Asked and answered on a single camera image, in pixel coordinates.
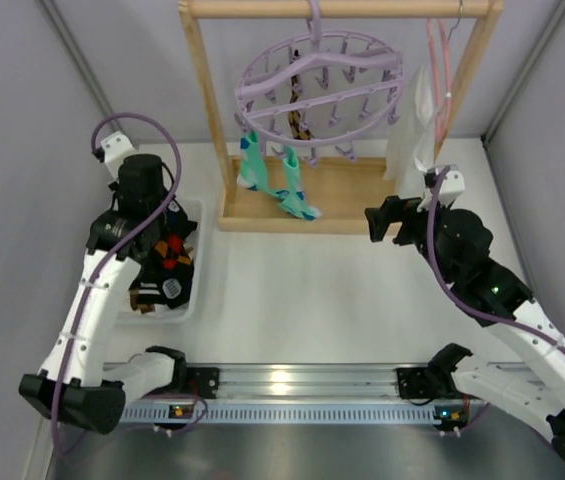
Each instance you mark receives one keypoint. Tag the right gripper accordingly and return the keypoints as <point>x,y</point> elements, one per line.
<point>404,220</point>

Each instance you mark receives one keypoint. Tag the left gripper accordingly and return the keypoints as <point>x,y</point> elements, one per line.
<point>173,220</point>

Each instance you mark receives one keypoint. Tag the red orange argyle sock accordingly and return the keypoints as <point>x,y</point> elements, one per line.
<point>174,252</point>

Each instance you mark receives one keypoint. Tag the green sock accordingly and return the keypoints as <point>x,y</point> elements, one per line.
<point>295,202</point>
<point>253,171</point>

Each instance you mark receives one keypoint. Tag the purple round clip hanger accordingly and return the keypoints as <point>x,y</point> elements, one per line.
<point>350,83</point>

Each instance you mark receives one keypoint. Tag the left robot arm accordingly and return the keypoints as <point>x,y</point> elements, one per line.
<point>72,386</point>

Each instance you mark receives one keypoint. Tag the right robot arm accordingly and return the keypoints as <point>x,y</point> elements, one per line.
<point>506,308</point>

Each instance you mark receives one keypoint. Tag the socks pile in basket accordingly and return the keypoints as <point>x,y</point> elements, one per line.
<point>156,286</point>

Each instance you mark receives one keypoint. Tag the pink clothes hanger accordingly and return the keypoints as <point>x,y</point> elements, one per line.
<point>440,59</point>

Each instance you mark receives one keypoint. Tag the white hanging garment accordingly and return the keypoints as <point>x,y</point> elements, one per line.
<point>411,140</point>

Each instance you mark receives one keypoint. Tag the brown argyle sock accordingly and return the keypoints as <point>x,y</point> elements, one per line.
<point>299,130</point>

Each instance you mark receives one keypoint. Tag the white plastic basket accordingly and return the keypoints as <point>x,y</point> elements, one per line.
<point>196,210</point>

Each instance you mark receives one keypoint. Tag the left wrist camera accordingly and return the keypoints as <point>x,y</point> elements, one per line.
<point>113,151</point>

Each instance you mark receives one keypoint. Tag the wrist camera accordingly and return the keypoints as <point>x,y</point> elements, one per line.
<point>113,151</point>
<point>452,186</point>

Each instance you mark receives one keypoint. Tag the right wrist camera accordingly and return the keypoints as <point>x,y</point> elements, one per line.
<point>452,186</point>

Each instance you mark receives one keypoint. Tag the wooden clothes rack frame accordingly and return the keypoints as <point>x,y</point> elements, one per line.
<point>341,189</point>

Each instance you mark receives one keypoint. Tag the aluminium mounting rail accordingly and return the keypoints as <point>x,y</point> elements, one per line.
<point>295,394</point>

